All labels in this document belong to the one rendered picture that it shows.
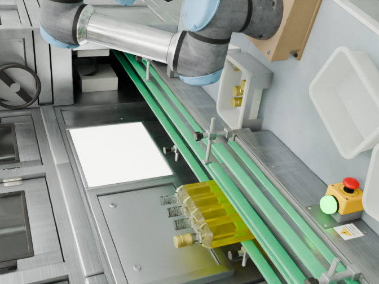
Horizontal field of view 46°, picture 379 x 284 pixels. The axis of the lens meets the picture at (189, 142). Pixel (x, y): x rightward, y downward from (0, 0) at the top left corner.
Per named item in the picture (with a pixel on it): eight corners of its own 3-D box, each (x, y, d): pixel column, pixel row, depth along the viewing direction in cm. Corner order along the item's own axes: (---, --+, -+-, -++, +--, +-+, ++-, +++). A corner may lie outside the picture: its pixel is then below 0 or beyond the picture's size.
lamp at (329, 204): (325, 205, 113) (315, 207, 112) (330, 191, 111) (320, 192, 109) (336, 216, 109) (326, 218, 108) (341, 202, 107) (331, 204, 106)
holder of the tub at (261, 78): (235, 121, 168) (216, 124, 165) (247, 52, 153) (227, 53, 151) (258, 146, 155) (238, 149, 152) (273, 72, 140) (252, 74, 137)
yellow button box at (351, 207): (343, 200, 117) (321, 205, 114) (352, 178, 113) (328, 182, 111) (361, 218, 112) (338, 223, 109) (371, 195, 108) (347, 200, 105)
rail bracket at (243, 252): (263, 254, 135) (223, 264, 130) (267, 238, 131) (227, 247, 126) (270, 263, 131) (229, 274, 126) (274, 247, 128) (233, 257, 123)
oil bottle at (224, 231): (259, 223, 134) (193, 237, 126) (262, 209, 131) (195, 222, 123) (268, 236, 130) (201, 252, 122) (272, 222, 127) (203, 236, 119)
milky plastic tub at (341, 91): (373, 159, 108) (344, 164, 105) (332, 87, 118) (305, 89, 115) (422, 117, 94) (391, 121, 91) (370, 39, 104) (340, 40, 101)
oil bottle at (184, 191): (232, 189, 147) (172, 199, 139) (235, 175, 144) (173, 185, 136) (240, 199, 143) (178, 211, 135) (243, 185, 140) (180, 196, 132)
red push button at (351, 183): (336, 187, 110) (340, 177, 109) (349, 185, 112) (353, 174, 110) (347, 198, 107) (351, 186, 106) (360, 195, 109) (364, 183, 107)
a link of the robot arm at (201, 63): (228, 43, 114) (31, -10, 119) (215, 95, 122) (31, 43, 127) (234, 30, 124) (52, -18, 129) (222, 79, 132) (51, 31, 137)
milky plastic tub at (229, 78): (236, 109, 165) (215, 111, 162) (246, 51, 153) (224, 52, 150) (259, 133, 152) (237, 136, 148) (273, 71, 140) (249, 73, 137)
